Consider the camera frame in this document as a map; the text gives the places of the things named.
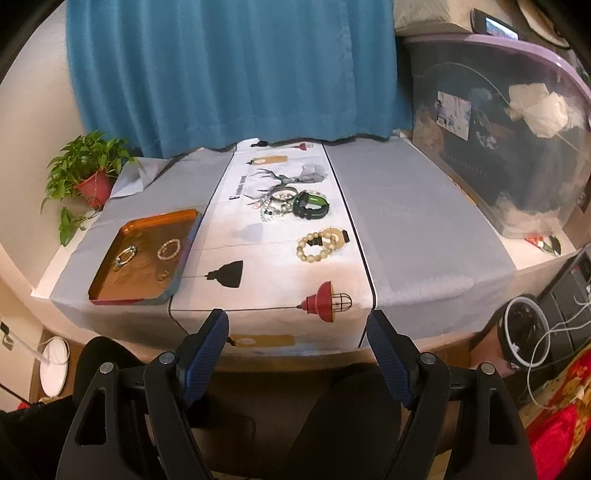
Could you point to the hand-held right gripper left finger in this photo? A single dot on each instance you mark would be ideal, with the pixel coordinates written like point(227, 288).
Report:
point(205, 355)

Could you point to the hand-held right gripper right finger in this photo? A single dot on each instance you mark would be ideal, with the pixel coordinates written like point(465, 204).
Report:
point(385, 360)

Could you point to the orange metal tray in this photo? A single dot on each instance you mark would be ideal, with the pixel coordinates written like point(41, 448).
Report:
point(138, 281)

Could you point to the black green wristwatch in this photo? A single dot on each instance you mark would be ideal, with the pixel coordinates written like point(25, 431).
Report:
point(314, 213)

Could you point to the grey white printed tablecloth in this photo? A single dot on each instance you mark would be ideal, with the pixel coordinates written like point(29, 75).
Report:
point(415, 230)

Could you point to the white round disc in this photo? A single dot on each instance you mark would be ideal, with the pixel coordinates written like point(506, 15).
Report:
point(53, 371)

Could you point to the black computer case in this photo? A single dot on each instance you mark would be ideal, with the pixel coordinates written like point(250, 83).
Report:
point(565, 295)

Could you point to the red printed blanket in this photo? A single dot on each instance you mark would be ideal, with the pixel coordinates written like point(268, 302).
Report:
point(563, 438)

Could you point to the small red green packet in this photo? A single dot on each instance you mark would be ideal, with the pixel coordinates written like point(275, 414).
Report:
point(547, 243)

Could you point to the clear storage box purple lid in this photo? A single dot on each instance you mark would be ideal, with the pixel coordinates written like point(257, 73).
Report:
point(461, 152)

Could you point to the potted green plant red pot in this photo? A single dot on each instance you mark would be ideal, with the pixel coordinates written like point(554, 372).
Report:
point(87, 157)

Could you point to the blue curtain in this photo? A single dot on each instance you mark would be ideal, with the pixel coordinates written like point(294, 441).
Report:
point(231, 69)

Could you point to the white crumpled cloth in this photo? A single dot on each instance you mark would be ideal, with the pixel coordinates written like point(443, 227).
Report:
point(540, 110)

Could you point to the beige folded cloth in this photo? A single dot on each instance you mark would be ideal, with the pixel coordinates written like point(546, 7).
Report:
point(425, 18)

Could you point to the black smartphone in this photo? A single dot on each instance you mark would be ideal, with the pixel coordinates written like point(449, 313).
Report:
point(494, 25)

